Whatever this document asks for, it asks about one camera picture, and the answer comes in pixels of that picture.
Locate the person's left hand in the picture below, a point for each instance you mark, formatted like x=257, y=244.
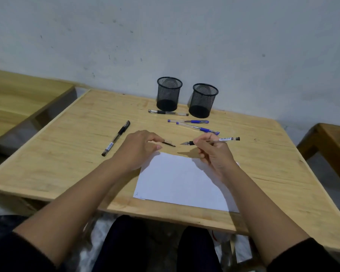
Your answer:
x=134, y=150

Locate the person's right hand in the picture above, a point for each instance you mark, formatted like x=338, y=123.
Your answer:
x=215, y=157

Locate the person's left thumb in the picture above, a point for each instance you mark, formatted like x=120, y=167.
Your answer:
x=157, y=147

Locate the person's right thumb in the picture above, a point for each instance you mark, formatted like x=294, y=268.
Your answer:
x=201, y=141

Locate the clear pen cap black tip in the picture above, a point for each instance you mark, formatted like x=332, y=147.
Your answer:
x=168, y=143

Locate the person's right forearm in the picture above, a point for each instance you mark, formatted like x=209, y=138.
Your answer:
x=260, y=212

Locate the person's left forearm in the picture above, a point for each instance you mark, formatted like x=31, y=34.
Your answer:
x=73, y=206

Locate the blue gel pen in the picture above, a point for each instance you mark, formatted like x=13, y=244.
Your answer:
x=198, y=128
x=191, y=121

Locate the clear black gel pen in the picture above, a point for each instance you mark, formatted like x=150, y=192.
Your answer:
x=167, y=112

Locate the black mesh pen holder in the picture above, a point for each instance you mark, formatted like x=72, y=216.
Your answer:
x=203, y=100
x=168, y=93

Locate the capped black gel pen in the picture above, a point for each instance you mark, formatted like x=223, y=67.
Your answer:
x=116, y=137

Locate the white paper sheet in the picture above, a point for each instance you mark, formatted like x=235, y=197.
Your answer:
x=181, y=184

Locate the person's left leg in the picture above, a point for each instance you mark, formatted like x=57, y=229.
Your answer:
x=121, y=246

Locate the person's leg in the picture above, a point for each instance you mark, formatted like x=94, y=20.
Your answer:
x=121, y=246
x=198, y=252

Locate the person's right leg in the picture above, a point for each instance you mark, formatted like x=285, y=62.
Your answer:
x=198, y=252

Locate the white plastic bag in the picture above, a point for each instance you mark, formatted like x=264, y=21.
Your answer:
x=97, y=240

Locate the wooden bench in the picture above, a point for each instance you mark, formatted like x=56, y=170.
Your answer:
x=328, y=147

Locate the wooden side table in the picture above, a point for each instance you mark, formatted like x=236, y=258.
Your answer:
x=14, y=104

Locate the black right sleeve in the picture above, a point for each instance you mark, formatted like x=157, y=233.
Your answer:
x=306, y=257

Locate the black sleeve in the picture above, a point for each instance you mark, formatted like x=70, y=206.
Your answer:
x=306, y=257
x=14, y=254

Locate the black left sleeve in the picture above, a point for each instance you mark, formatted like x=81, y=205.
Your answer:
x=14, y=254

